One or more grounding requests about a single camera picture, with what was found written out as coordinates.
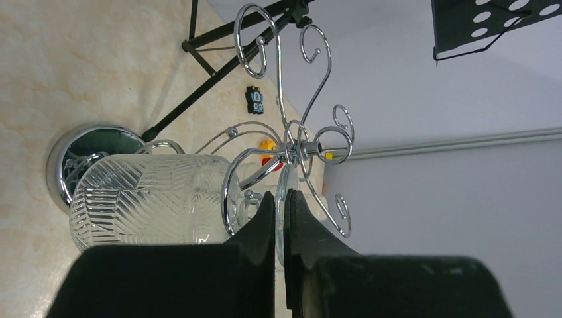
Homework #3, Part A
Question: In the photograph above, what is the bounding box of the plain wine glass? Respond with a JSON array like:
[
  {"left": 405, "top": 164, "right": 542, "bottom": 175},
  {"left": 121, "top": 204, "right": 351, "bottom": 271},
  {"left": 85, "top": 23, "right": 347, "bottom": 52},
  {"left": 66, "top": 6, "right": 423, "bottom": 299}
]
[{"left": 68, "top": 153, "right": 300, "bottom": 268}]

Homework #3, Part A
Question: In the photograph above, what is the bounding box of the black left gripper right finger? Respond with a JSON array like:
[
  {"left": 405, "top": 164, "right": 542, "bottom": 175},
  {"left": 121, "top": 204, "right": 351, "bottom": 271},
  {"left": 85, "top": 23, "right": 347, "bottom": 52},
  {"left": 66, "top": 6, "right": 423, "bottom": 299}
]
[{"left": 284, "top": 190, "right": 512, "bottom": 317}]

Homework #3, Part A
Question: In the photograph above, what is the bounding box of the yellow ring toy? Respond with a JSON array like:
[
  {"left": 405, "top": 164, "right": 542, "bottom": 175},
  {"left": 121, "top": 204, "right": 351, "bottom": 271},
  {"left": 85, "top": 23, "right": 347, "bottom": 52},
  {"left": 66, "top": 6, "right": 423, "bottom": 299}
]
[{"left": 258, "top": 140, "right": 277, "bottom": 160}]

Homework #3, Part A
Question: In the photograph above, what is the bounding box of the aluminium frame post right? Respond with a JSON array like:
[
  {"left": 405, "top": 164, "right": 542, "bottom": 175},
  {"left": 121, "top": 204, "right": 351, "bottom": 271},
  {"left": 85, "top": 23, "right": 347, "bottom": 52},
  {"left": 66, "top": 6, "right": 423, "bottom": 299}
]
[{"left": 349, "top": 127, "right": 561, "bottom": 160}]

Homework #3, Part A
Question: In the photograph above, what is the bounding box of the black music stand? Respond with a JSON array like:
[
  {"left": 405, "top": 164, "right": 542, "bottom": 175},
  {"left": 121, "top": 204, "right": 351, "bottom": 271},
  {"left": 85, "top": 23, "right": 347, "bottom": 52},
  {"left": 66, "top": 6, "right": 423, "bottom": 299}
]
[{"left": 142, "top": 1, "right": 561, "bottom": 149}]

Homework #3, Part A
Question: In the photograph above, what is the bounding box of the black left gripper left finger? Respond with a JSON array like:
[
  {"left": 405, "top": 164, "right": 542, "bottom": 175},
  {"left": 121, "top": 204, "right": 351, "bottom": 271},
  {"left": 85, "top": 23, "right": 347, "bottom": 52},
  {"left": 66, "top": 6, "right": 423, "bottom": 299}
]
[{"left": 47, "top": 193, "right": 275, "bottom": 317}]

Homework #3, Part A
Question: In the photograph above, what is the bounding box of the black blue small device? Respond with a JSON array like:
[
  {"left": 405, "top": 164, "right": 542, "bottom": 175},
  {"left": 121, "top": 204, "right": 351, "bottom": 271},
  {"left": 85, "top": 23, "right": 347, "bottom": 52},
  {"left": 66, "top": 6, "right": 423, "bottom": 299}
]
[{"left": 245, "top": 86, "right": 264, "bottom": 115}]

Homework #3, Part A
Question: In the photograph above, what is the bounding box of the chrome wine glass rack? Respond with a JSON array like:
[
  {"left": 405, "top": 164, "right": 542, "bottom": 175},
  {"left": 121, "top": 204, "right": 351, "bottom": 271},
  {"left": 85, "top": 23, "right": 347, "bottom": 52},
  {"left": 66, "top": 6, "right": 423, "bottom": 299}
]
[{"left": 46, "top": 3, "right": 356, "bottom": 240}]

